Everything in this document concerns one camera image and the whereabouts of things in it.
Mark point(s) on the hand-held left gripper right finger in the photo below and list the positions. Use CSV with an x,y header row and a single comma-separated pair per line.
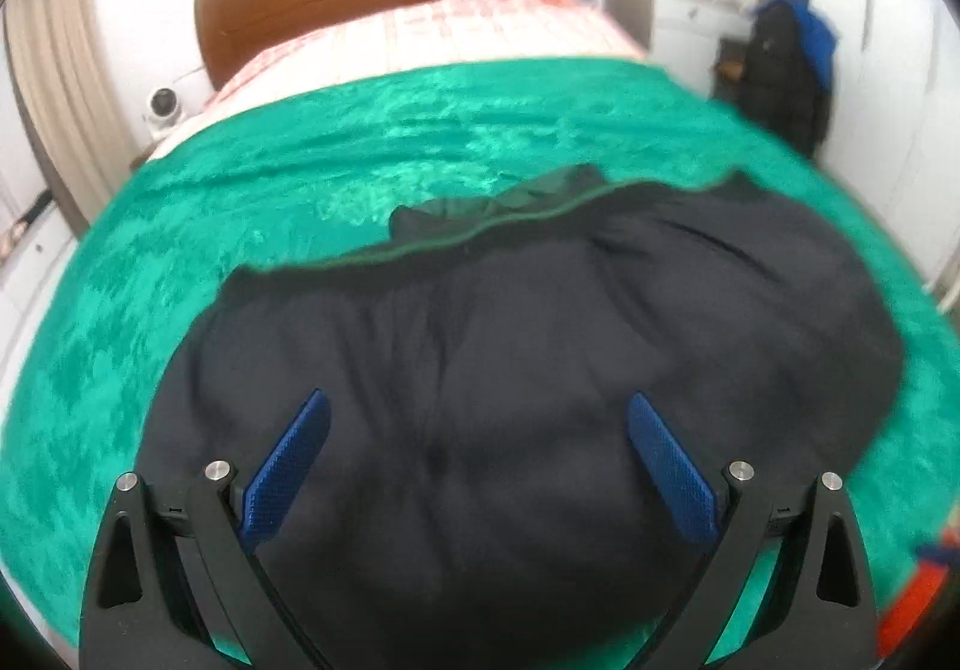
x,y
671,467

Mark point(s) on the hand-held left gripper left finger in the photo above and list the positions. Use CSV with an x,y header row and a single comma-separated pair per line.
x,y
289,467

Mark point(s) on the black puffer jacket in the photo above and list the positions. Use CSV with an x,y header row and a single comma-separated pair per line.
x,y
525,340

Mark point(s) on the orange and white fleece clothing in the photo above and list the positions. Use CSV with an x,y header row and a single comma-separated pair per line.
x,y
911,602

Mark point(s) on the green velvet blanket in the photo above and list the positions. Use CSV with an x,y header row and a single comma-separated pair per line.
x,y
300,152

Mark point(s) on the black hanging coat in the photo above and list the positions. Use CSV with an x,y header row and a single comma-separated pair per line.
x,y
780,85

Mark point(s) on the wooden chair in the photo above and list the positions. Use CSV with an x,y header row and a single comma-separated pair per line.
x,y
731,70

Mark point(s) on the white wardrobe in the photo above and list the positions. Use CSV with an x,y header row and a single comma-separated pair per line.
x,y
885,115

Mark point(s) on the white desk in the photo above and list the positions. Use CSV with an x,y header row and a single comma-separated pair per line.
x,y
682,32

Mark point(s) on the blue hanging jacket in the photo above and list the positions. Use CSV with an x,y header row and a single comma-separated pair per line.
x,y
821,51

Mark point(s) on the beige curtain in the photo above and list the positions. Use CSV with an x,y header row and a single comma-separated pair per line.
x,y
60,77

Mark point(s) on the pink striped bed sheet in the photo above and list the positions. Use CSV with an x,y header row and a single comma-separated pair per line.
x,y
450,32

